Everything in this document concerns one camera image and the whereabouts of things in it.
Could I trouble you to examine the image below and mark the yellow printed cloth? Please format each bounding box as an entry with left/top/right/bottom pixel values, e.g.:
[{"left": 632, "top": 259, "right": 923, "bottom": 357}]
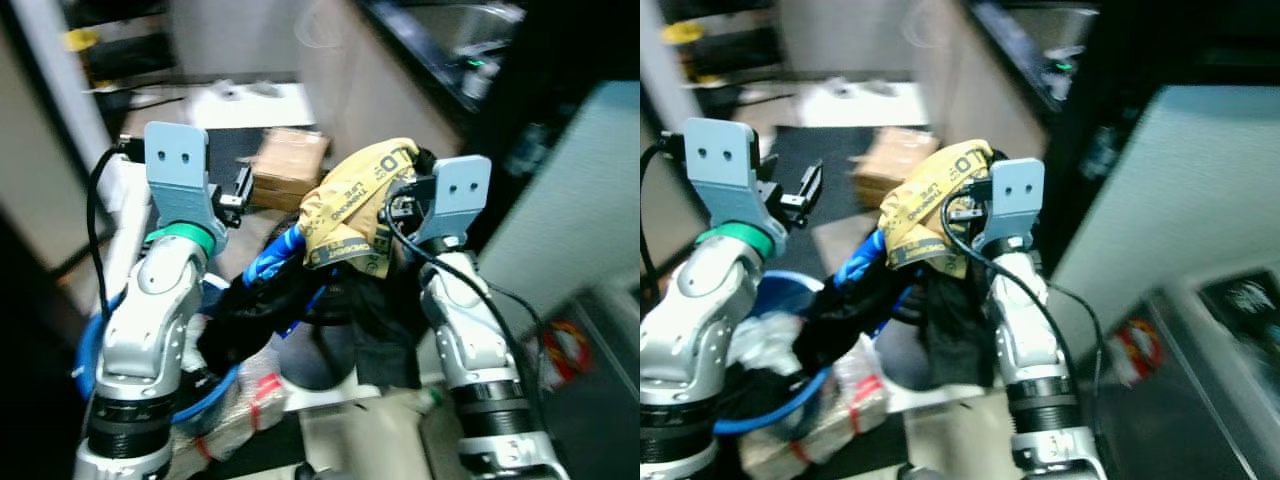
[
  {"left": 300, "top": 138, "right": 421, "bottom": 279},
  {"left": 878, "top": 140, "right": 1001, "bottom": 279}
]

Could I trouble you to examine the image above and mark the blue garment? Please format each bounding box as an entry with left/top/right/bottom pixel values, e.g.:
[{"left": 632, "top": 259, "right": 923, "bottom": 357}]
[
  {"left": 243, "top": 224, "right": 307, "bottom": 288},
  {"left": 843, "top": 228, "right": 893, "bottom": 293}
]

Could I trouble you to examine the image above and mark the black garment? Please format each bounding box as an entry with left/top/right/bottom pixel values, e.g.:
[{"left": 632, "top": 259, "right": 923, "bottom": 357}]
[
  {"left": 790, "top": 262, "right": 1003, "bottom": 393},
  {"left": 198, "top": 258, "right": 433, "bottom": 391}
]

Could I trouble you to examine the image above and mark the grey washing machine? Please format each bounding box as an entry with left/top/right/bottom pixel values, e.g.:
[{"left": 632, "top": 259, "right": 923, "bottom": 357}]
[{"left": 1048, "top": 85, "right": 1280, "bottom": 480}]

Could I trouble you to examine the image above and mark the black floor mat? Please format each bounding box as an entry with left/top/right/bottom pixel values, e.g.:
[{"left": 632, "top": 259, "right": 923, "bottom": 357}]
[
  {"left": 200, "top": 125, "right": 291, "bottom": 206},
  {"left": 770, "top": 125, "right": 881, "bottom": 216}
]

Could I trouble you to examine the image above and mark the brown cardboard box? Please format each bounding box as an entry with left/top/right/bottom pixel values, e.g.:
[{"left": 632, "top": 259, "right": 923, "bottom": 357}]
[
  {"left": 248, "top": 127, "right": 331, "bottom": 213},
  {"left": 852, "top": 125, "right": 941, "bottom": 211}
]

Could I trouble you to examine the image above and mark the white floor cloth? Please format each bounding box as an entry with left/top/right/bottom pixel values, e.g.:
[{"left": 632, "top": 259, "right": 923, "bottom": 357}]
[
  {"left": 188, "top": 82, "right": 317, "bottom": 131},
  {"left": 798, "top": 80, "right": 933, "bottom": 131}
]

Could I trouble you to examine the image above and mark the beige cabinet with black countertop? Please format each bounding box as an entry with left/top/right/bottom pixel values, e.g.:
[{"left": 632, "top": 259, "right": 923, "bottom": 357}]
[
  {"left": 298, "top": 0, "right": 531, "bottom": 163},
  {"left": 905, "top": 0, "right": 1101, "bottom": 163}
]

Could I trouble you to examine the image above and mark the wrapped bundle with red bands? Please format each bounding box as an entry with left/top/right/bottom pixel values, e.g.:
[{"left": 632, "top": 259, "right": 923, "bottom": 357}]
[
  {"left": 740, "top": 338, "right": 893, "bottom": 473},
  {"left": 165, "top": 345, "right": 291, "bottom": 473}
]

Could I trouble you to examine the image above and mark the blue plastic basin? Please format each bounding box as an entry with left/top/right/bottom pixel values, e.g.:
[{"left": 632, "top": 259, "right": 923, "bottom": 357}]
[
  {"left": 75, "top": 275, "right": 331, "bottom": 433},
  {"left": 712, "top": 270, "right": 836, "bottom": 437}
]

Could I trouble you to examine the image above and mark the black-framed frosted glass door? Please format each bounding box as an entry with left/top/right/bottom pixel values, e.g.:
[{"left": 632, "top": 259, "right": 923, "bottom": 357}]
[{"left": 0, "top": 15, "right": 101, "bottom": 276}]

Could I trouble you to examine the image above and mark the red round sticker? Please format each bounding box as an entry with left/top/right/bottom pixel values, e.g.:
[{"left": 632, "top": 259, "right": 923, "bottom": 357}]
[
  {"left": 1113, "top": 318, "right": 1167, "bottom": 387},
  {"left": 545, "top": 320, "right": 593, "bottom": 387}
]

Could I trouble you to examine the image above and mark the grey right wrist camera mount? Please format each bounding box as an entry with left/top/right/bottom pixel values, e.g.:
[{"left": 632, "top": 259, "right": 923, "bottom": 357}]
[
  {"left": 975, "top": 158, "right": 1046, "bottom": 251},
  {"left": 415, "top": 155, "right": 493, "bottom": 247}
]

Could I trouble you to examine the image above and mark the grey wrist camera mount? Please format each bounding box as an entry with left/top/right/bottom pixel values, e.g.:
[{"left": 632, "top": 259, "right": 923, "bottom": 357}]
[
  {"left": 683, "top": 118, "right": 788, "bottom": 251},
  {"left": 975, "top": 158, "right": 1046, "bottom": 251},
  {"left": 145, "top": 122, "right": 229, "bottom": 241},
  {"left": 415, "top": 155, "right": 493, "bottom": 247}
]

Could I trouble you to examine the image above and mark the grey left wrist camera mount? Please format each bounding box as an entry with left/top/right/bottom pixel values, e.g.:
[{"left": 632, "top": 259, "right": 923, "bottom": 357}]
[
  {"left": 683, "top": 118, "right": 788, "bottom": 251},
  {"left": 145, "top": 122, "right": 229, "bottom": 241}
]

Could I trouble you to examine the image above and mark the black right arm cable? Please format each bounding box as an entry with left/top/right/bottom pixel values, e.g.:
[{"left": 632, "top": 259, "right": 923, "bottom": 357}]
[
  {"left": 380, "top": 182, "right": 549, "bottom": 433},
  {"left": 940, "top": 182, "right": 1107, "bottom": 443}
]

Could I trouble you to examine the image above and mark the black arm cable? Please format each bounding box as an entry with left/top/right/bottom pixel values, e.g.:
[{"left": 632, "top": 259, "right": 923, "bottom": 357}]
[
  {"left": 380, "top": 182, "right": 549, "bottom": 433},
  {"left": 84, "top": 138, "right": 151, "bottom": 323},
  {"left": 940, "top": 182, "right": 1107, "bottom": 443},
  {"left": 640, "top": 138, "right": 691, "bottom": 296}
]

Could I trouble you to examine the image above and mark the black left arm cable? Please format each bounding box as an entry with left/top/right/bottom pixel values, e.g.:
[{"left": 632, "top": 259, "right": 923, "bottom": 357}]
[
  {"left": 84, "top": 138, "right": 151, "bottom": 323},
  {"left": 640, "top": 138, "right": 691, "bottom": 296}
]

